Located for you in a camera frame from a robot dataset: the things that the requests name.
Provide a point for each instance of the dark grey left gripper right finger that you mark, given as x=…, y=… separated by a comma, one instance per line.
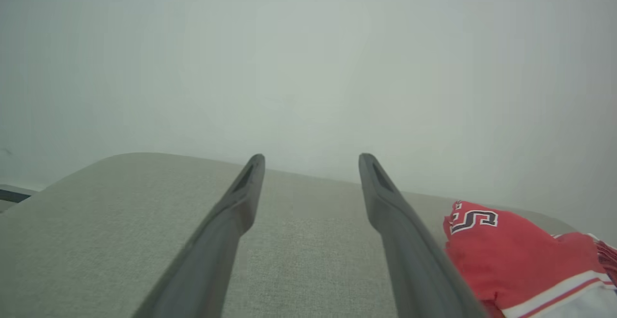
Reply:
x=414, y=270

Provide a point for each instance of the red and white jersey shirt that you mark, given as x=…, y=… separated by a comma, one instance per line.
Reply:
x=520, y=260

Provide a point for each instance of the crumpled red garment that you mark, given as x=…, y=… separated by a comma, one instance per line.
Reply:
x=610, y=260

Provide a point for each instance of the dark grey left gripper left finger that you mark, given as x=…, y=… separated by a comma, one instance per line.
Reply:
x=217, y=260

